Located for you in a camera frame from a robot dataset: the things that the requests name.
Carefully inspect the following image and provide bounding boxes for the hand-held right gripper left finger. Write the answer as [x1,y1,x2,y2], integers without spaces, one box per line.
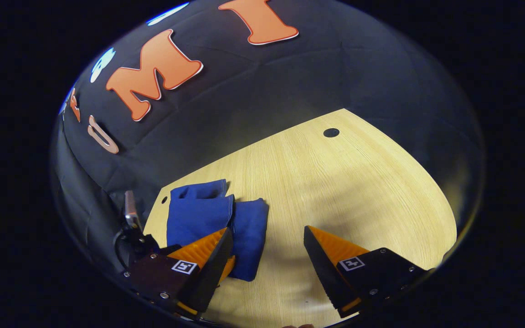
[124,227,235,316]

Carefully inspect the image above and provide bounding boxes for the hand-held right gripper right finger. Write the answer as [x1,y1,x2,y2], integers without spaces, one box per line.
[303,225,429,319]

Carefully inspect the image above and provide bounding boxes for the blue jeans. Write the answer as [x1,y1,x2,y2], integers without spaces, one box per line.
[166,179,270,282]

